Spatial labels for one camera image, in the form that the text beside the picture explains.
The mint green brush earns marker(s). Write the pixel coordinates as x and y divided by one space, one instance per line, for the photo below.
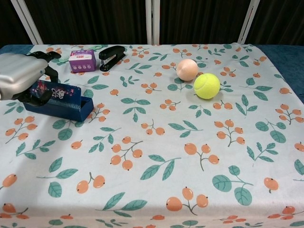
64 59

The floral white tablecloth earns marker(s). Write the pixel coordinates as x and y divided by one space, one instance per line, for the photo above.
152 166

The peach coloured ball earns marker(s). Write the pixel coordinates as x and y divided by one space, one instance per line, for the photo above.
187 70

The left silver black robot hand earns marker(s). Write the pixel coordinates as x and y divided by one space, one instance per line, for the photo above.
19 69

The yellow tennis ball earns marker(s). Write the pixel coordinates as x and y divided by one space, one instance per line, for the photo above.
207 86

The purple small cardboard box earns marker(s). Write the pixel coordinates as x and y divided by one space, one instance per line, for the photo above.
82 64

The black stapler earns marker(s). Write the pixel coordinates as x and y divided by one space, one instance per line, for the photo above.
111 51

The dark pleated curtain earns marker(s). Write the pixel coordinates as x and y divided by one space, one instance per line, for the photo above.
95 21

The blue glasses case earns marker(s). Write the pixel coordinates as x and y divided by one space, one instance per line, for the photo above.
69 109

